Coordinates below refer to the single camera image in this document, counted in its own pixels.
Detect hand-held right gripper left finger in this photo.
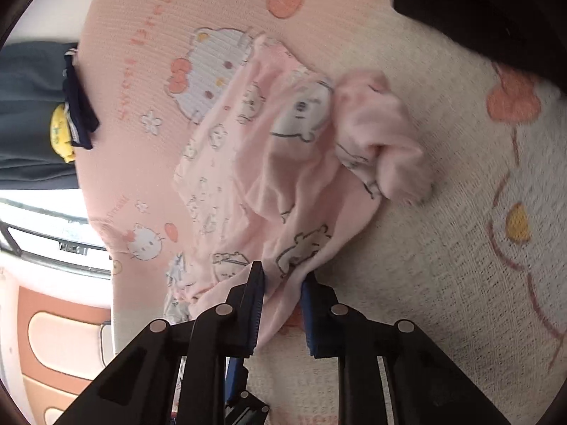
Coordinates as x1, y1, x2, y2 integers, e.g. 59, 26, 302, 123
51, 261, 266, 425

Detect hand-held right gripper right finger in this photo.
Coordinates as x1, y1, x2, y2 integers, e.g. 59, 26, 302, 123
300, 270, 521, 425

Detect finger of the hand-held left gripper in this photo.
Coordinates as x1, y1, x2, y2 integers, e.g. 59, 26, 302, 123
224, 356, 271, 425

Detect pink bear-print pajama pants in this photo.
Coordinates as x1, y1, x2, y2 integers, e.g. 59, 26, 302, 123
170, 33, 434, 351

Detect white bear-print pajama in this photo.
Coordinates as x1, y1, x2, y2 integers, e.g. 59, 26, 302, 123
163, 251, 196, 320

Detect pink cat-print blanket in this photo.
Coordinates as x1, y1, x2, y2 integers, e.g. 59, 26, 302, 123
75, 0, 567, 425

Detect glass balcony door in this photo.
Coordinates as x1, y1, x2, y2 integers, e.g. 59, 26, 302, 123
0, 194, 112, 278

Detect yellow sponge plush toy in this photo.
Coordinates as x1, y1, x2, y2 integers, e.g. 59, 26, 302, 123
48, 103, 79, 163

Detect navy white-striped shorts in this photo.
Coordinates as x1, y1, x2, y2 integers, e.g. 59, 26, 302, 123
61, 43, 101, 150

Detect dark grey hanging garment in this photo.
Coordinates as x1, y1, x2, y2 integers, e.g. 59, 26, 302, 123
0, 41, 81, 187

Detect black garment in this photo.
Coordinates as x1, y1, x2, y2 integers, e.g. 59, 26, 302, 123
392, 0, 567, 81

